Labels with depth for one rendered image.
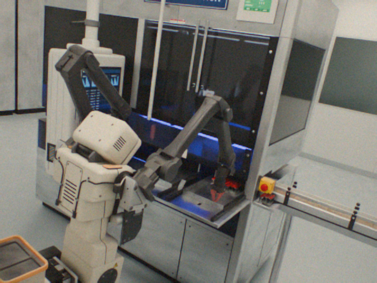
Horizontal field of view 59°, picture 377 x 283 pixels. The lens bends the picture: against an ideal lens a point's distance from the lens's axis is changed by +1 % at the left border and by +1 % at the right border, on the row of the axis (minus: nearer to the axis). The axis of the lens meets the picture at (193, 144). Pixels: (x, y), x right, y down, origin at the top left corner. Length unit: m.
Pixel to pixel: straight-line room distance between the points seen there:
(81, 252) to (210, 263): 1.08
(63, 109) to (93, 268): 0.96
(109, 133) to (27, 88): 5.61
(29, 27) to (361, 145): 6.08
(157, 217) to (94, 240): 1.08
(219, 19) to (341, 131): 4.76
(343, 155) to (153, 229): 4.65
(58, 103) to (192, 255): 1.30
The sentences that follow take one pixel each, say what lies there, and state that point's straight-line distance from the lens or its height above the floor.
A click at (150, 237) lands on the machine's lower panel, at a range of 2.54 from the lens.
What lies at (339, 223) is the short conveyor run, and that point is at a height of 0.90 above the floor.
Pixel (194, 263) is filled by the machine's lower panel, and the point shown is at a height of 0.30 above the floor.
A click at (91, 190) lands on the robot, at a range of 1.20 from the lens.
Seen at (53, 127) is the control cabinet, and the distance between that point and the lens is 2.10.
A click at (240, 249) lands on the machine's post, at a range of 2.15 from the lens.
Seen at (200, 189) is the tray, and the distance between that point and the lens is 1.99.
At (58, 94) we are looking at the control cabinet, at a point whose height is 1.31.
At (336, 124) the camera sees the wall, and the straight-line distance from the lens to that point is 6.46.
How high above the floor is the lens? 1.69
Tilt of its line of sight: 16 degrees down
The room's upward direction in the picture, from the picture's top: 9 degrees clockwise
